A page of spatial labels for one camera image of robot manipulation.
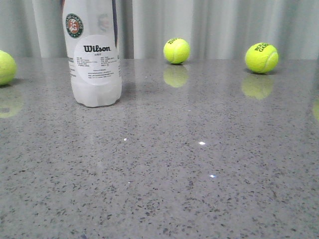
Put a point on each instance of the white blue tennis ball can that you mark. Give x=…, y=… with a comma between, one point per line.
x=91, y=37

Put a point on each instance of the tennis ball centre back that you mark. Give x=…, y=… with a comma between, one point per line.
x=176, y=50

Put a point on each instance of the tennis ball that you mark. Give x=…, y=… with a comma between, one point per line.
x=176, y=50
x=8, y=68

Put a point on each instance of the tennis ball Roland Garros print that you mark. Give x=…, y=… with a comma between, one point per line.
x=261, y=58

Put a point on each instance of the tennis ball far left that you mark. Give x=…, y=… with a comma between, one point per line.
x=8, y=68

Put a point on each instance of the grey pleated curtain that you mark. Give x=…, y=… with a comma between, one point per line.
x=215, y=29

